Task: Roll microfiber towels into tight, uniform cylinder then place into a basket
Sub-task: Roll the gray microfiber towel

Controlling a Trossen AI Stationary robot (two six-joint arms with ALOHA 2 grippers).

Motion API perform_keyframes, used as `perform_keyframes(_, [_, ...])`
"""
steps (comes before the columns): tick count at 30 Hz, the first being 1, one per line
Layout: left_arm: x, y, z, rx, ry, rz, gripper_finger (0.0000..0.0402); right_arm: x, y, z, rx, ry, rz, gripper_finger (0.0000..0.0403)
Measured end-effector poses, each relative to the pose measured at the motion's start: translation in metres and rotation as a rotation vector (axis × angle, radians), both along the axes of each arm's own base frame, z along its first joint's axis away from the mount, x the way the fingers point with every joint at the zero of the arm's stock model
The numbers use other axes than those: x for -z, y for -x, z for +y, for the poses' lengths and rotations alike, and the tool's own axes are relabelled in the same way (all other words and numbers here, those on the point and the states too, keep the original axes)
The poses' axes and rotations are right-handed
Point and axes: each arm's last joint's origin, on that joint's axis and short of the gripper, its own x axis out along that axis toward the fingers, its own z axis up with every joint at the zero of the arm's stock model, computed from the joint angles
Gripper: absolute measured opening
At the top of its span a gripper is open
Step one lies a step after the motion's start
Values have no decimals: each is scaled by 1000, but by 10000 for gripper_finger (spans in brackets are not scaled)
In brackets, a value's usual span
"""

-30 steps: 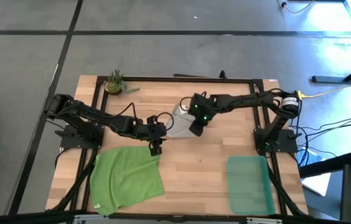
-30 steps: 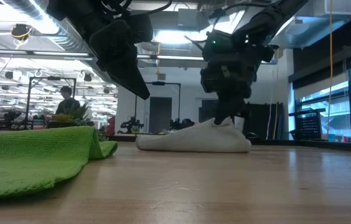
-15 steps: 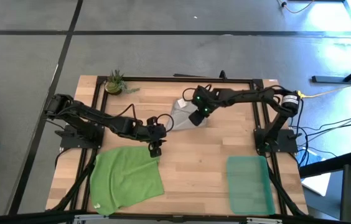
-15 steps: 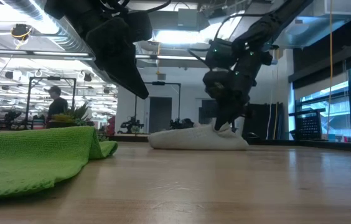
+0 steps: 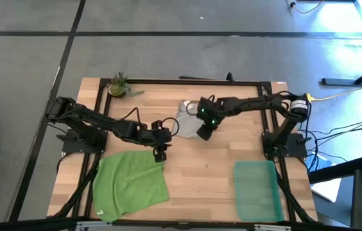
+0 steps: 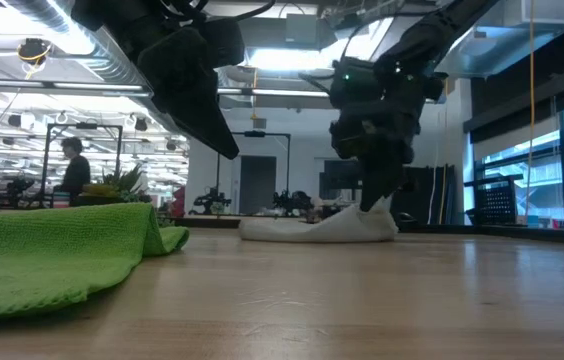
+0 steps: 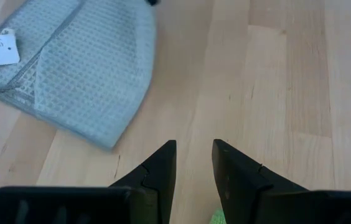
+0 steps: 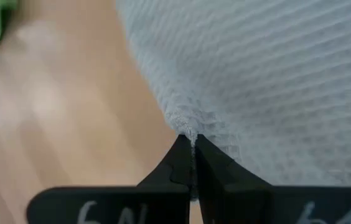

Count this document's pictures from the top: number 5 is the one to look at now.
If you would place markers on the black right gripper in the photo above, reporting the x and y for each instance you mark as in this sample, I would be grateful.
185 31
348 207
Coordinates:
210 112

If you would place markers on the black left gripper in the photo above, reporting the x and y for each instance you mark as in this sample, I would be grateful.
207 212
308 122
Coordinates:
160 134

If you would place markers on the grey microfiber towel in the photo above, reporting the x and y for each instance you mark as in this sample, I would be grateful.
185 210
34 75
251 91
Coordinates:
187 126

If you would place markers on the green microfiber towel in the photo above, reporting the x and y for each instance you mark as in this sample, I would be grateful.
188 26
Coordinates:
129 186

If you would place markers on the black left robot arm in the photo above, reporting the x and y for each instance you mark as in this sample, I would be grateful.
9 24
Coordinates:
104 120

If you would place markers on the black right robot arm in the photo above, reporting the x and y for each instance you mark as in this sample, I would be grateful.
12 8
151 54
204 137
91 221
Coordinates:
255 104

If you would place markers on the teal plastic basket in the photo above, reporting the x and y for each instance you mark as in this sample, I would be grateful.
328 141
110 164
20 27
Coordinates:
256 192

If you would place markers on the black clamp knob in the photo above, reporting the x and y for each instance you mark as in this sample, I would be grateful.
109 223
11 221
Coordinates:
229 77

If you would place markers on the potted succulent plant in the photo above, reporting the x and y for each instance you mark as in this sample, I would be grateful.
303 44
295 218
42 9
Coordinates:
117 89

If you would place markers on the white sheet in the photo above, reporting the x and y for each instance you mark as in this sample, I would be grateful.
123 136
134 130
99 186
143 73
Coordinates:
328 189

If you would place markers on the black desk bar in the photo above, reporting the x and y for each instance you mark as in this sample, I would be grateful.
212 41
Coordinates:
338 169

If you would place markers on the black desk foot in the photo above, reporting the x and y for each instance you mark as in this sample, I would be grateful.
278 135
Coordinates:
338 81

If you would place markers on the black front beam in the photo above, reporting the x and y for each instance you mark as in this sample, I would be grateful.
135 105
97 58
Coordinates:
23 224

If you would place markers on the black aluminium table frame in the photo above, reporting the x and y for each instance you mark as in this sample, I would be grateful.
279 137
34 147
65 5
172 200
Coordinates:
168 81

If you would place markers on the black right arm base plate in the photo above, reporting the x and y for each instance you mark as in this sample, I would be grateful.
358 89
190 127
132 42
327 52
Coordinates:
293 147

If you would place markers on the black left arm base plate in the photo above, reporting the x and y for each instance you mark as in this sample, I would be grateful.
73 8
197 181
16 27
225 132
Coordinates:
72 146

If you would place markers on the silver bracket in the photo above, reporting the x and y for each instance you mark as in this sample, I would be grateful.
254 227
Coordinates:
94 227
272 228

